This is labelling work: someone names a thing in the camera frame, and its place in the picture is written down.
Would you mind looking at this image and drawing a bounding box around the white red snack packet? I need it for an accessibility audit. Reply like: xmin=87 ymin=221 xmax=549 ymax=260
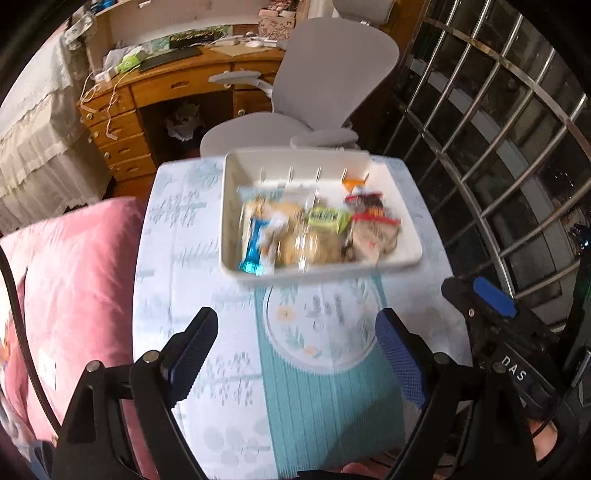
xmin=349 ymin=213 xmax=401 ymax=265

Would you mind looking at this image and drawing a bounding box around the dark red jerky packet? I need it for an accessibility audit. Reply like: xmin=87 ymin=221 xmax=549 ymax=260
xmin=345 ymin=192 xmax=386 ymax=217

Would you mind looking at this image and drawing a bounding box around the yellow rice cake packet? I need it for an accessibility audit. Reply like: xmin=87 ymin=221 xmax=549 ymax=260
xmin=277 ymin=226 xmax=344 ymax=270

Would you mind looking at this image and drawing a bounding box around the tree-print white tablecloth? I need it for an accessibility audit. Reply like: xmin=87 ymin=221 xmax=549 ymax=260
xmin=132 ymin=157 xmax=471 ymax=479

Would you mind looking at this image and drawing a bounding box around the teal striped placemat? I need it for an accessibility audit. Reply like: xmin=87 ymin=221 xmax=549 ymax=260
xmin=254 ymin=277 xmax=405 ymax=478

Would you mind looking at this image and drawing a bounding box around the pink blanket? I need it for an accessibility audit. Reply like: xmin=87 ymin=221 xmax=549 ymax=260
xmin=1 ymin=197 xmax=145 ymax=461

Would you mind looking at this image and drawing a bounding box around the green snack packet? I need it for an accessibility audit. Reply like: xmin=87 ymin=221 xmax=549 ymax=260
xmin=305 ymin=207 xmax=352 ymax=235

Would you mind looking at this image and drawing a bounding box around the orange snack packet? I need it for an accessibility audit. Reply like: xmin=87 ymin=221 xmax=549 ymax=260
xmin=342 ymin=179 xmax=366 ymax=194

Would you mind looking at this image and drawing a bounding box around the steel window grille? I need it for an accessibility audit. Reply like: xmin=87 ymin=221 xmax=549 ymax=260
xmin=378 ymin=1 xmax=590 ymax=328

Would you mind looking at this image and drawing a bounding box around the cracker packet clear wrap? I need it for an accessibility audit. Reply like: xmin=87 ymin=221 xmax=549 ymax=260
xmin=236 ymin=187 xmax=288 ymax=277

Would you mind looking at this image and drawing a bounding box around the white plastic storage bin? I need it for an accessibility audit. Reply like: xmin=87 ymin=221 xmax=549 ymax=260
xmin=219 ymin=148 xmax=423 ymax=283

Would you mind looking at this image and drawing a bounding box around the small cracker packet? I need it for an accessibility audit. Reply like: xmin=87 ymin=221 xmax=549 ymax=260
xmin=270 ymin=202 xmax=305 ymax=227

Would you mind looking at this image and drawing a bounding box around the white lace cloth cover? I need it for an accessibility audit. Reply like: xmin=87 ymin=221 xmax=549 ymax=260
xmin=1 ymin=33 xmax=111 ymax=235

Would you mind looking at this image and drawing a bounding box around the grey office chair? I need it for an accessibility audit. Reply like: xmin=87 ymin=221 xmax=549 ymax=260
xmin=199 ymin=1 xmax=400 ymax=157

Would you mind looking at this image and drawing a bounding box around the wooden desk with drawers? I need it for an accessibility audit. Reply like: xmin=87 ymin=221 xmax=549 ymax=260
xmin=78 ymin=48 xmax=283 ymax=199

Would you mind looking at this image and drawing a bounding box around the black keyboard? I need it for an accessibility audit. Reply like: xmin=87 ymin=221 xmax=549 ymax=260
xmin=139 ymin=46 xmax=202 ymax=73

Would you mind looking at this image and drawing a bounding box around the black cable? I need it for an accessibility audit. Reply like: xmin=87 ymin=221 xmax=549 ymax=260
xmin=0 ymin=246 xmax=63 ymax=434

